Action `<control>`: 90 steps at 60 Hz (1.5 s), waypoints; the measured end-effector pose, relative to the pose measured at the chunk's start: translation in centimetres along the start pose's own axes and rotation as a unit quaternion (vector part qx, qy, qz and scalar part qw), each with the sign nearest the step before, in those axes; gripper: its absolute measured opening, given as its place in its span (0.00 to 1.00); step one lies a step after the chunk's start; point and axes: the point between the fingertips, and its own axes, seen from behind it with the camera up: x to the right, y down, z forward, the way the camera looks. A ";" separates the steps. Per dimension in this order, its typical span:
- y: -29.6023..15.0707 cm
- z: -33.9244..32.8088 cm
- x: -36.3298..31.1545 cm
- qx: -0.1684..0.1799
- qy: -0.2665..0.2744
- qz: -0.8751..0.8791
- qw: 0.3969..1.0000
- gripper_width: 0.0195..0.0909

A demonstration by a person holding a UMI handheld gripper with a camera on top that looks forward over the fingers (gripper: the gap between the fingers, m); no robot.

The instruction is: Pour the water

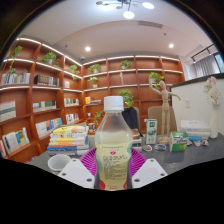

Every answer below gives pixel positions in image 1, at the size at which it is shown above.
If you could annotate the recessed ceiling spotlight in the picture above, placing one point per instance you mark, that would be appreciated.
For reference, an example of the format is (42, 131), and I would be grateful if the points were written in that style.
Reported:
(87, 48)
(171, 45)

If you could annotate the orange wooden shelf unit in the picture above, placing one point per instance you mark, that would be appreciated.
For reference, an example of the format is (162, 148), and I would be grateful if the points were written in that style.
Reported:
(43, 96)

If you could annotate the clear bottle with yellow drink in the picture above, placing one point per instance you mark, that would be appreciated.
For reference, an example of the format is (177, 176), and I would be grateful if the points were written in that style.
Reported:
(114, 143)

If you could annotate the beige chair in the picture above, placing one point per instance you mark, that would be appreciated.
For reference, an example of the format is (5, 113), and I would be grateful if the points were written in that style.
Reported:
(155, 115)

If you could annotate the tall green and white carton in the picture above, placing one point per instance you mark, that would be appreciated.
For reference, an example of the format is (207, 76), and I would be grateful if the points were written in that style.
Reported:
(151, 131)

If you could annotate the grey curtain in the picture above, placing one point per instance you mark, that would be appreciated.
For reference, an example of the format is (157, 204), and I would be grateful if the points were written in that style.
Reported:
(206, 66)

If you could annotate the wooden artist mannequin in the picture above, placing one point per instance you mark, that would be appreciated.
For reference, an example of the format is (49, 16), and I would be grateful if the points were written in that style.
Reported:
(165, 110)

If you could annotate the white wall switch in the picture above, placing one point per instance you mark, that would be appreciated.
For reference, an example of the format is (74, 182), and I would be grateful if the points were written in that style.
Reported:
(187, 103)

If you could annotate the dark blue chair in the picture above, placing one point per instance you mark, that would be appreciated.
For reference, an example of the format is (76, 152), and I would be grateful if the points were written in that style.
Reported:
(130, 118)

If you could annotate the stack of white books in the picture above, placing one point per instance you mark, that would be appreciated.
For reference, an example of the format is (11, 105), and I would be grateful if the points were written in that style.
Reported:
(195, 126)

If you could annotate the window with dark frame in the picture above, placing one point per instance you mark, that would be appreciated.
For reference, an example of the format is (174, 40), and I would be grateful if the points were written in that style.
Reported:
(220, 62)

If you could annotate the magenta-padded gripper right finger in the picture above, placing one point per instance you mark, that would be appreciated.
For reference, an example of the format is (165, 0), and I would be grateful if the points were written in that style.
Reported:
(148, 172)

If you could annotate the branched ceiling lamp with globes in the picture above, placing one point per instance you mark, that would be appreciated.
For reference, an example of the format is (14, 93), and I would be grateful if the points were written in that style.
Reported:
(128, 8)

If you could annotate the white vase with pale flowers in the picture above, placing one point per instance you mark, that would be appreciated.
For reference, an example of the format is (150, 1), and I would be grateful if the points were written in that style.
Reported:
(215, 121)

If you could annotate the stack of colourful books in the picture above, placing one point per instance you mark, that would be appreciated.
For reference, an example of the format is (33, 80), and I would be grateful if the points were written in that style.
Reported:
(68, 140)

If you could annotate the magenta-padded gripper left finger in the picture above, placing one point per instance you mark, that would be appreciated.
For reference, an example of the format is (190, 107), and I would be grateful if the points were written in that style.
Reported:
(76, 173)

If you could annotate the green and white box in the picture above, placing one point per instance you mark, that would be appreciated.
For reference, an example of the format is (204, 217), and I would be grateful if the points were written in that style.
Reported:
(178, 142)

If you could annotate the white mug with triangle pattern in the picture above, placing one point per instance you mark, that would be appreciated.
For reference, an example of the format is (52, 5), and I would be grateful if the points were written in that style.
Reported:
(58, 163)

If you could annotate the ceiling air vent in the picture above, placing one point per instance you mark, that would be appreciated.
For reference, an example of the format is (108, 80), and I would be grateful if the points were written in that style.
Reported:
(150, 24)

